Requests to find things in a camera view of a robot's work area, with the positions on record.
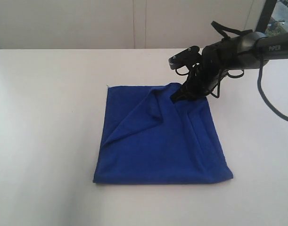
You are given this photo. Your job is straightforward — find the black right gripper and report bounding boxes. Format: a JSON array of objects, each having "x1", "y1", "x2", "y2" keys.
[{"x1": 170, "y1": 63, "x2": 223, "y2": 104}]

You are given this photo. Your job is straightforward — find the blue towel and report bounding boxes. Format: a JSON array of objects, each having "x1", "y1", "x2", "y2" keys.
[{"x1": 93, "y1": 83, "x2": 233, "y2": 185}]

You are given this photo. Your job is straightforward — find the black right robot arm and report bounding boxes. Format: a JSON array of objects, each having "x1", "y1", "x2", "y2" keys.
[{"x1": 169, "y1": 32, "x2": 288, "y2": 103}]

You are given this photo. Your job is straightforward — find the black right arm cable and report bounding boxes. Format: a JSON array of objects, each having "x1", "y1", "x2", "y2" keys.
[{"x1": 175, "y1": 20, "x2": 288, "y2": 124}]

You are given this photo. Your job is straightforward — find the black window frame post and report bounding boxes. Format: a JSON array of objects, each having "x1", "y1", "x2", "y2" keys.
[{"x1": 255, "y1": 0, "x2": 277, "y2": 32}]

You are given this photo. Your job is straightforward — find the beige wall panel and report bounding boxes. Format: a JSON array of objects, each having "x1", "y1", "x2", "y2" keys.
[{"x1": 0, "y1": 0, "x2": 265, "y2": 49}]

